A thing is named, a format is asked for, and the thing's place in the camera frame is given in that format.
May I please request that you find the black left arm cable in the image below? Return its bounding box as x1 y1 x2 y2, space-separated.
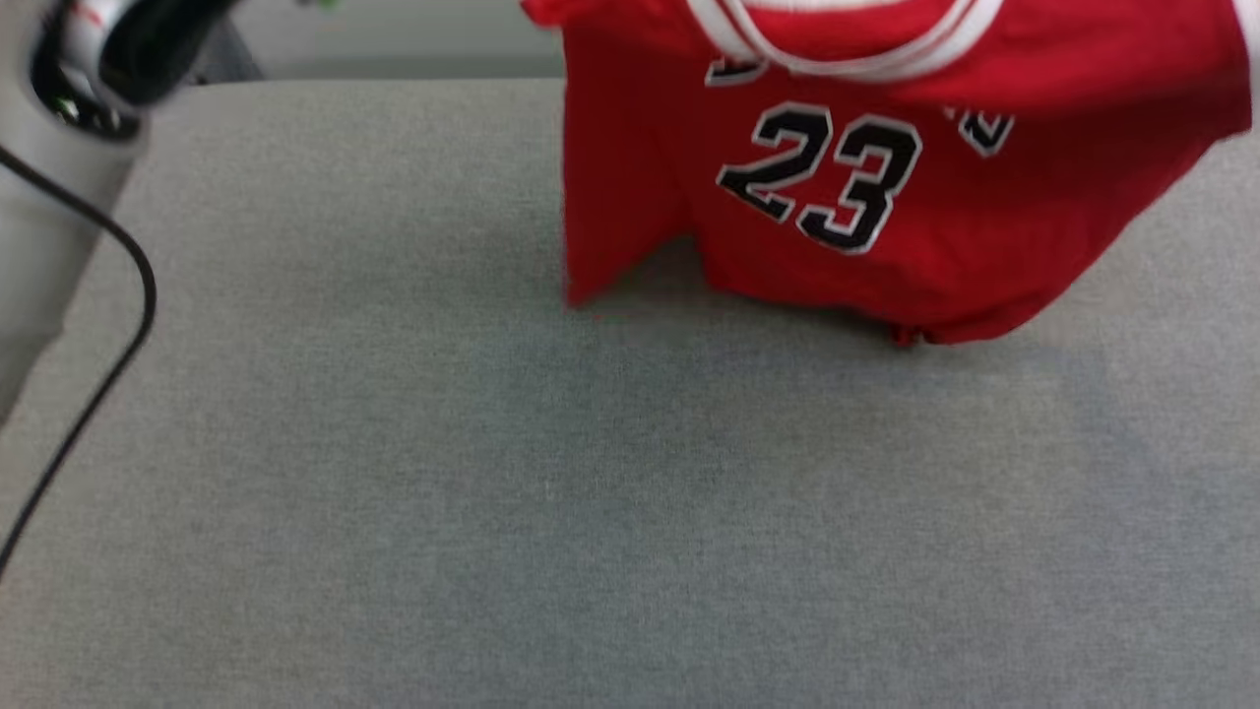
0 146 158 577

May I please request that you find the red basketball jersey number 23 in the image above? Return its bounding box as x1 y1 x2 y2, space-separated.
520 0 1256 348

